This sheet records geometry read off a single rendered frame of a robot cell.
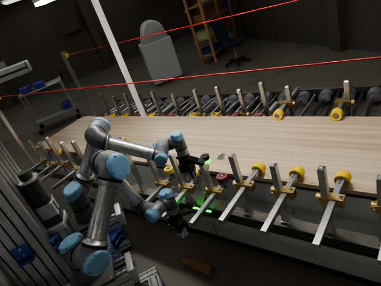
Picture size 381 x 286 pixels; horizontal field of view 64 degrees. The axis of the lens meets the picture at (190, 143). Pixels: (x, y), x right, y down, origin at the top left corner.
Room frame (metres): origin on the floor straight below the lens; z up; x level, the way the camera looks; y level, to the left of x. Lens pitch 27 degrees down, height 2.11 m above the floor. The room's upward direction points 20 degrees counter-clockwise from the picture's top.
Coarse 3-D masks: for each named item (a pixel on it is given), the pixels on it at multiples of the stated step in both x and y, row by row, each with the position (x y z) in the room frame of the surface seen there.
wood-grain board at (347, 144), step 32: (64, 128) 4.15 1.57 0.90; (128, 128) 3.28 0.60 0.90; (160, 128) 2.95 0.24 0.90; (192, 128) 2.68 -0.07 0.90; (224, 128) 2.44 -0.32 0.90; (256, 128) 2.24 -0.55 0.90; (288, 128) 2.06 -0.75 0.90; (320, 128) 1.90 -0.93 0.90; (352, 128) 1.76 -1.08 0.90; (224, 160) 1.94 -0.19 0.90; (256, 160) 1.80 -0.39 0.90; (288, 160) 1.67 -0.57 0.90; (320, 160) 1.55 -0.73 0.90; (352, 160) 1.45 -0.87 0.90; (352, 192) 1.22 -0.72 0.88
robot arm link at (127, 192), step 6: (102, 150) 1.35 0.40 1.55; (90, 162) 1.31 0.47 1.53; (96, 174) 1.33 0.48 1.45; (120, 186) 1.36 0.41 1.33; (126, 186) 1.38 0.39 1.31; (120, 192) 1.37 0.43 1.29; (126, 192) 1.37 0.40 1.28; (132, 192) 1.39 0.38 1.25; (126, 198) 1.38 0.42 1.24; (132, 198) 1.38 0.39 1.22; (138, 198) 1.40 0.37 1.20; (132, 204) 1.39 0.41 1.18; (138, 204) 1.39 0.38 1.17; (138, 210) 1.39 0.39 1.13
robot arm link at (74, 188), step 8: (72, 184) 1.69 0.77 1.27; (80, 184) 1.67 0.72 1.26; (64, 192) 1.64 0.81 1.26; (72, 192) 1.61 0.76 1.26; (80, 192) 1.62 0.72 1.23; (72, 200) 1.60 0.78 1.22; (80, 200) 1.60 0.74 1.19; (88, 200) 1.65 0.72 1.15; (72, 208) 1.61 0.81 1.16; (80, 208) 1.60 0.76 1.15
